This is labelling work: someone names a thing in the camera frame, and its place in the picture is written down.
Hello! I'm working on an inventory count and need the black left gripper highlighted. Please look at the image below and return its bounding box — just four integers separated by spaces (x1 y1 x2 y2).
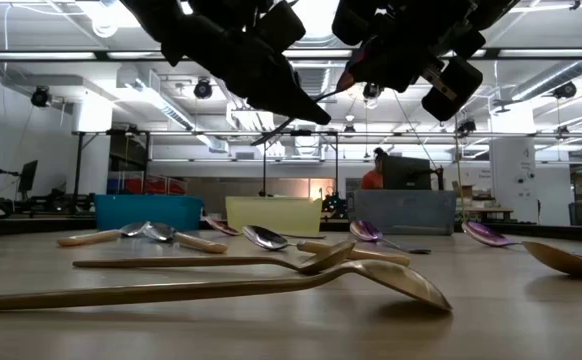
190 0 333 126

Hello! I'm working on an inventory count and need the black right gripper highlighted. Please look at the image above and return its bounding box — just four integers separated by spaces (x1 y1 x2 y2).
331 0 487 94

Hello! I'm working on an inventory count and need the silver spoon wooden handle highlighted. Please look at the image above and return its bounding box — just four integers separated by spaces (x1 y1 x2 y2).
242 224 412 268
142 221 229 255
56 221 148 248

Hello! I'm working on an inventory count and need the gold spoon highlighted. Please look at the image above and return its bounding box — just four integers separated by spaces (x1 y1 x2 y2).
522 240 582 279
0 258 454 314
72 240 357 276

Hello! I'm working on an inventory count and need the black computer monitor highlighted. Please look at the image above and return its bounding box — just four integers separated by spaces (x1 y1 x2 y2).
381 155 433 192

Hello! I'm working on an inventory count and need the person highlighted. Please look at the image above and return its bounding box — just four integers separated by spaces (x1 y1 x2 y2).
360 146 385 191

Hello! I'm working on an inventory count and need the yellow plastic bin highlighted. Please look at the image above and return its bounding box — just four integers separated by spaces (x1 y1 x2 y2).
224 195 324 237

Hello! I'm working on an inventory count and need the cardboard box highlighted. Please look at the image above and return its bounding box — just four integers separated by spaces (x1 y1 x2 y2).
451 180 476 202

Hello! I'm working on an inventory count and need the grey plastic bin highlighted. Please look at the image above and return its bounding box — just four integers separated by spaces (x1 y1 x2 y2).
346 188 458 236

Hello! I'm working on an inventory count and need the white pillar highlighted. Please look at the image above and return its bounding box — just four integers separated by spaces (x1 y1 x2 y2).
489 137 538 227

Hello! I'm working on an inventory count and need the wooden desk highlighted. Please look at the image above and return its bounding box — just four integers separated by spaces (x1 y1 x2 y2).
463 206 516 223

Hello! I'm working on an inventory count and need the blue plastic bin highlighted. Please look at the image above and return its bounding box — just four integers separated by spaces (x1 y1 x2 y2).
94 193 205 233

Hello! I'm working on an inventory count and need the small black monitor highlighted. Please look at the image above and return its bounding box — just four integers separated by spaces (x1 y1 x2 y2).
17 159 40 196

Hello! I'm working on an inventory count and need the black metal gantry frame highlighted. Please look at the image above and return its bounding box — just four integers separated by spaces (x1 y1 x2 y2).
72 128 343 199

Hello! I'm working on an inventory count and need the black ceiling camera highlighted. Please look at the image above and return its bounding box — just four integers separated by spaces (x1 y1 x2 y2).
456 118 478 138
30 85 53 109
192 76 214 101
552 80 579 101
362 82 383 110

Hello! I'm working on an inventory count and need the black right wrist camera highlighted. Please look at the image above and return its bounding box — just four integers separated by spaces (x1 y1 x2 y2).
419 56 485 123

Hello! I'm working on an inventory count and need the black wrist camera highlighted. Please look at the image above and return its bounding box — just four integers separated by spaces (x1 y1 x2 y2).
419 56 485 123
256 0 307 55

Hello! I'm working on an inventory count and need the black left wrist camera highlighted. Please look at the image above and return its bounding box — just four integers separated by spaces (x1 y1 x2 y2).
256 0 307 55

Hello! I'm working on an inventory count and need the black aluminium table frame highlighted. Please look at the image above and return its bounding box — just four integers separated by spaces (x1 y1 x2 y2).
0 213 582 245

